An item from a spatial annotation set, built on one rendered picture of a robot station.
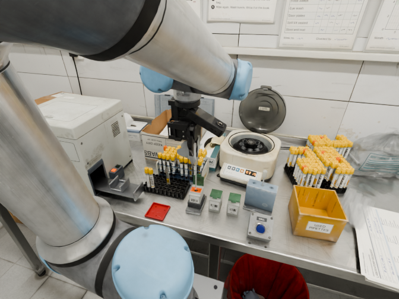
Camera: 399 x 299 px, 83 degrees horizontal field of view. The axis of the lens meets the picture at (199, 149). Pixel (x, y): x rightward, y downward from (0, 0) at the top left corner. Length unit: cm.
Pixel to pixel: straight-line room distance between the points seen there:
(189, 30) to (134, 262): 31
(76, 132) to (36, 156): 55
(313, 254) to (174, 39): 72
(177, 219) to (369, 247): 59
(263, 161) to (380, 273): 46
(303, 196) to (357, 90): 57
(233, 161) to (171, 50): 77
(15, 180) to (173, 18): 22
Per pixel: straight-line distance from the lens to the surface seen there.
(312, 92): 119
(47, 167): 30
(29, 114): 28
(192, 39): 24
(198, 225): 79
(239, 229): 80
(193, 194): 79
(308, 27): 113
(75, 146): 85
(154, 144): 105
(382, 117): 131
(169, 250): 38
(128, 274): 37
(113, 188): 90
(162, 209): 85
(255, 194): 82
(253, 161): 92
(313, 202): 91
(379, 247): 90
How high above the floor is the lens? 149
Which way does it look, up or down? 32 degrees down
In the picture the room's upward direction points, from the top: straight up
